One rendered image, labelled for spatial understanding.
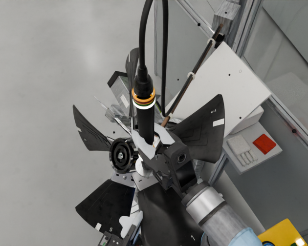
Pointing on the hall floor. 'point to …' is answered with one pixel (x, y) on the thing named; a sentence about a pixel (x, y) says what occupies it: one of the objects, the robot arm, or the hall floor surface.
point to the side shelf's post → (218, 170)
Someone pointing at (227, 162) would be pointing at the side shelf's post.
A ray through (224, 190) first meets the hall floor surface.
